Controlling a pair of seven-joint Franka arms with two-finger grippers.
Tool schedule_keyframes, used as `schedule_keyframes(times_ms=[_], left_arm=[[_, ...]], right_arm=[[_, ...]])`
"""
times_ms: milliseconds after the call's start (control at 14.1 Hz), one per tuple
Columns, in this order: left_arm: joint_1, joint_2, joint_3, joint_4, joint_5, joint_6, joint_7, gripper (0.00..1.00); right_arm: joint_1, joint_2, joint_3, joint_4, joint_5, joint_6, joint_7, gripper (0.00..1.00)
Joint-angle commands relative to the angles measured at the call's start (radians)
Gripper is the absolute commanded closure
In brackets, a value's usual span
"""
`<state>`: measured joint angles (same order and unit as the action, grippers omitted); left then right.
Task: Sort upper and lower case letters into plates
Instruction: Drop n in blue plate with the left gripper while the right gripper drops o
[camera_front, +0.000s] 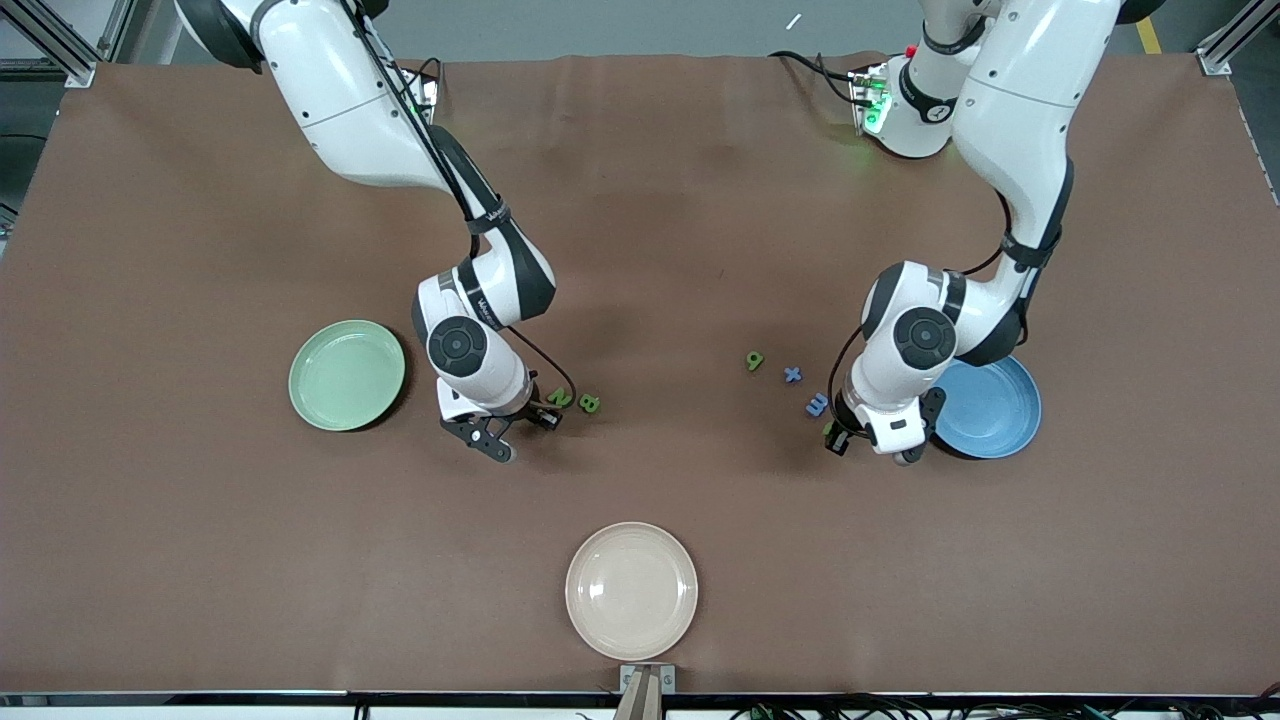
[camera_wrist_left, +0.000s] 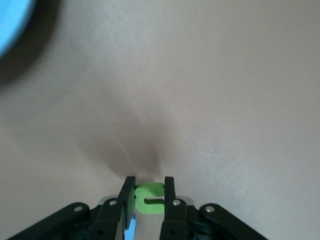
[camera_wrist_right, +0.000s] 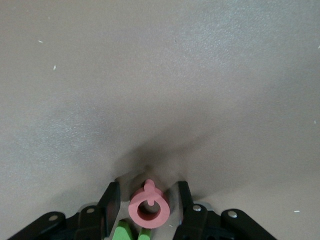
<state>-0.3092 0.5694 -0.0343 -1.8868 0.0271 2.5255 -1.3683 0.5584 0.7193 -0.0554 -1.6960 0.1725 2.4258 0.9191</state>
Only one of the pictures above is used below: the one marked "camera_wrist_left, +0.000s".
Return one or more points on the blue plate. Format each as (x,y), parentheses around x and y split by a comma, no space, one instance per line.
(10,22)

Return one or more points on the green letter u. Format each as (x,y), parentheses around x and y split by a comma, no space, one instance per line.
(147,191)

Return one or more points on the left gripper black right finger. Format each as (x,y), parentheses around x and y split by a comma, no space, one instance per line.
(180,220)

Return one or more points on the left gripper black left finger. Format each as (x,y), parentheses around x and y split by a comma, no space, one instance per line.
(110,220)

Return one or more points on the blue letter m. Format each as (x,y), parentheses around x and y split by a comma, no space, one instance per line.
(131,228)

